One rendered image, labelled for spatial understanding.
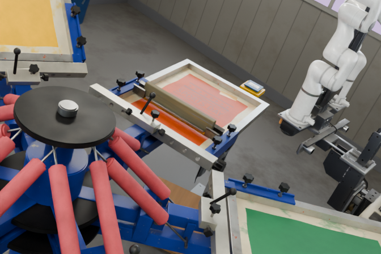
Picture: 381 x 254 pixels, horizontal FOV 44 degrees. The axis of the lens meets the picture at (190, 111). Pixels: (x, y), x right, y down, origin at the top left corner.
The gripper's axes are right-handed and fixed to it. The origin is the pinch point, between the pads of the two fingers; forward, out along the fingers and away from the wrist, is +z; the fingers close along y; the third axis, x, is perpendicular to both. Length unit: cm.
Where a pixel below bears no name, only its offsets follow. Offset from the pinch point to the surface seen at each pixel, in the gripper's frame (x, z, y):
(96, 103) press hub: -51, -4, -92
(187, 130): -44, 58, -43
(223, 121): -37, 69, -20
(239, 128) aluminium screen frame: -44, 60, -15
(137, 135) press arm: -52, 35, -72
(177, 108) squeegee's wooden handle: -33, 57, -48
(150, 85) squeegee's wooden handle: -20, 60, -59
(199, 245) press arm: -99, 18, -56
